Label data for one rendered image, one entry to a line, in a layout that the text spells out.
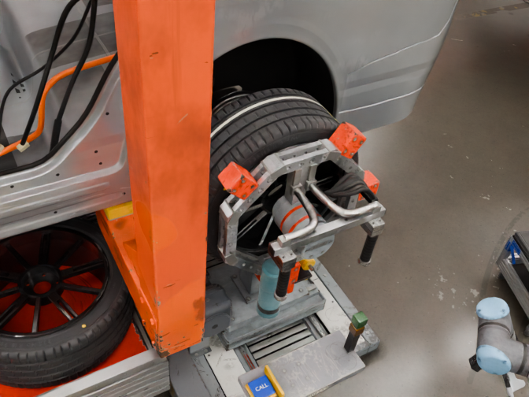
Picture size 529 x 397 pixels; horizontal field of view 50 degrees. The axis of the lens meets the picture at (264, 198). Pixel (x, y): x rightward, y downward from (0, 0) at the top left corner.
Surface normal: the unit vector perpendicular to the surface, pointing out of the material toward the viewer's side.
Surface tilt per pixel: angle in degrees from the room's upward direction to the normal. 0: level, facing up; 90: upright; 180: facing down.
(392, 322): 0
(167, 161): 90
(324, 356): 0
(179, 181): 90
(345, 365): 0
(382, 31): 90
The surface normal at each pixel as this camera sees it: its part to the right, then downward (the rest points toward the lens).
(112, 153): 0.48, 0.65
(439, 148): 0.09, -0.71
